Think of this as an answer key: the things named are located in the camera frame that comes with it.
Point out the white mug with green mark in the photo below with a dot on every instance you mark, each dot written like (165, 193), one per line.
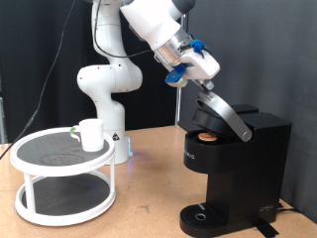
(91, 135)

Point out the orange lid coffee pod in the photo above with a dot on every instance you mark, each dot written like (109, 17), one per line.
(207, 136)

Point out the black Keurig coffee machine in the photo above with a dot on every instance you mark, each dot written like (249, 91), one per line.
(254, 165)

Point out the grey metal frame post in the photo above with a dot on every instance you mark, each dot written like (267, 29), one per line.
(2, 115)

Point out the wrist camera on blue mount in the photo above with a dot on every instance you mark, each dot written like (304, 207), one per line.
(175, 76)

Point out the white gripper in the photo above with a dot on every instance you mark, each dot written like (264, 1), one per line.
(201, 66)

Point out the vertical metal pole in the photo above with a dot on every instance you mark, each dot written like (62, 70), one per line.
(178, 105)

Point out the white two-tier turntable stand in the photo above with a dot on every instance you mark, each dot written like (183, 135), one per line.
(62, 198)

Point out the black tape strip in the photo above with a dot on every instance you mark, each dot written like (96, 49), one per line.
(266, 229)

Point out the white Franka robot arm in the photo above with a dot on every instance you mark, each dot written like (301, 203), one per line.
(109, 79)

